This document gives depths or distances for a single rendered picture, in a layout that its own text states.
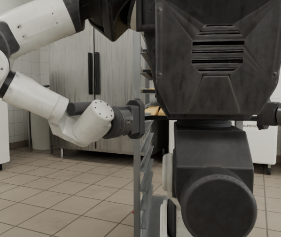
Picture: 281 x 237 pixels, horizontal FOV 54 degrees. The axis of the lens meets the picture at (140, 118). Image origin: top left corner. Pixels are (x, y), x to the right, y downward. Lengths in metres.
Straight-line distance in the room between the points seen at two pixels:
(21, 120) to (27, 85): 4.21
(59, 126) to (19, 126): 4.16
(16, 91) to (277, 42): 0.50
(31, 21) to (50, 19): 0.04
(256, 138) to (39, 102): 2.70
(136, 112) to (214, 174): 0.42
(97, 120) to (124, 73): 2.54
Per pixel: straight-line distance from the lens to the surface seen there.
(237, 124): 1.26
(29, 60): 5.00
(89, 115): 0.65
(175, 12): 0.45
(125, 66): 3.18
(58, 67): 3.70
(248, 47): 0.47
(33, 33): 0.61
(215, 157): 0.49
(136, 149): 1.26
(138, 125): 0.81
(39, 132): 4.47
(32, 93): 0.64
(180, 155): 0.48
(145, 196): 1.49
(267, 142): 3.13
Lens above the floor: 0.85
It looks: 5 degrees down
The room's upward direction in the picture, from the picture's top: straight up
